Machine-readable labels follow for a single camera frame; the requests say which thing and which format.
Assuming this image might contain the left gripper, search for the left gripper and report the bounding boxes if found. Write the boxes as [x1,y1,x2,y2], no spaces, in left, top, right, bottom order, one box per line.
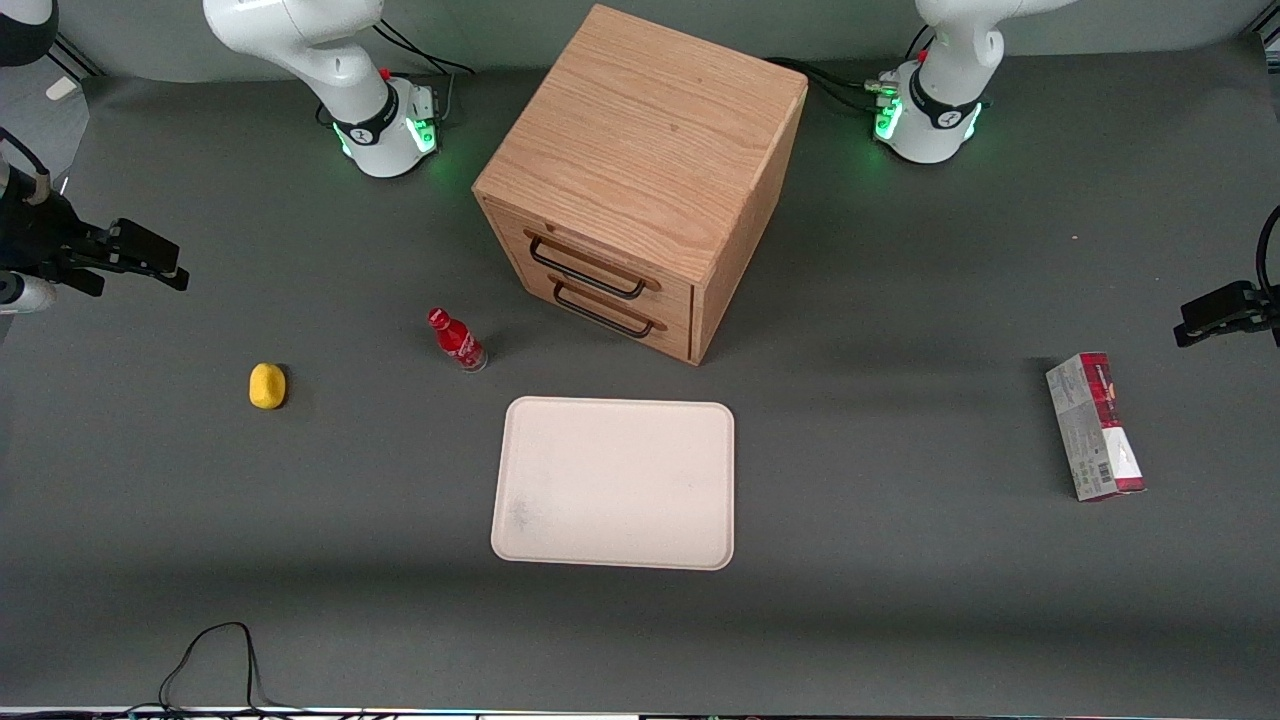
[1174,281,1280,349]

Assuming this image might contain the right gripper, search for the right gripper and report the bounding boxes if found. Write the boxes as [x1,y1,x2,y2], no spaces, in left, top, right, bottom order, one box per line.
[0,185,191,298]

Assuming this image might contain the red coke bottle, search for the red coke bottle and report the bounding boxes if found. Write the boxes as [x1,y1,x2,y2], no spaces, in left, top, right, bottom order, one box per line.
[427,307,490,374]

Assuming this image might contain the beige plastic tray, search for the beige plastic tray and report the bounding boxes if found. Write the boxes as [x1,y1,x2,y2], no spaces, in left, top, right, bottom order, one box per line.
[490,396,737,572]

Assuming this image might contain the red and grey carton box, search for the red and grey carton box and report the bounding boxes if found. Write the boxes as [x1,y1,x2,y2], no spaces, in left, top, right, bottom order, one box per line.
[1045,351,1147,503]

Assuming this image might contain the yellow lemon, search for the yellow lemon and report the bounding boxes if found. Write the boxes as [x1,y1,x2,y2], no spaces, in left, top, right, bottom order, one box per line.
[248,362,288,411]

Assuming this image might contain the wooden drawer front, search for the wooden drawer front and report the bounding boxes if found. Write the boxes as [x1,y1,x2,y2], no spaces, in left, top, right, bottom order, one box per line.
[512,268,694,363]
[484,200,695,323]

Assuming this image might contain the wooden drawer cabinet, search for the wooden drawer cabinet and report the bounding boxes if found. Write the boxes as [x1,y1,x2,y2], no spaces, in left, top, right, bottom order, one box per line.
[472,3,809,367]

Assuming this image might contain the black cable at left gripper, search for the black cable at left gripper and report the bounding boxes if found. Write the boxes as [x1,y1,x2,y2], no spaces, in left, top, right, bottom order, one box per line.
[1256,204,1280,301]

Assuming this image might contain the black cable along right arm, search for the black cable along right arm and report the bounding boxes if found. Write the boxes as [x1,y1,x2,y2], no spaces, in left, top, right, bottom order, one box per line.
[0,128,51,207]

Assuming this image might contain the black cables at right arm base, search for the black cables at right arm base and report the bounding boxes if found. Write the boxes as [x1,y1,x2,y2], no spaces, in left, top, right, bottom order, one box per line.
[372,18,477,126]

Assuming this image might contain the black cables at arm base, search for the black cables at arm base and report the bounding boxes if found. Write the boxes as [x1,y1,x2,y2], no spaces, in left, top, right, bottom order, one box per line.
[372,18,477,126]
[764,28,936,113]

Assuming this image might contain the black looped cable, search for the black looped cable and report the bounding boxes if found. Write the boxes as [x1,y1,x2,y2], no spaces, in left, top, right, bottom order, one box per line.
[158,621,296,717]

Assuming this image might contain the black metal drawer handle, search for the black metal drawer handle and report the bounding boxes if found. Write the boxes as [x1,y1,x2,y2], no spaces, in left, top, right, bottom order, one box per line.
[551,279,658,339]
[527,234,650,301]

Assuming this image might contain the black cables at left arm base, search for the black cables at left arm base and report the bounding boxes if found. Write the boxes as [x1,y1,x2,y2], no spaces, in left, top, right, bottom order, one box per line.
[764,28,936,113]

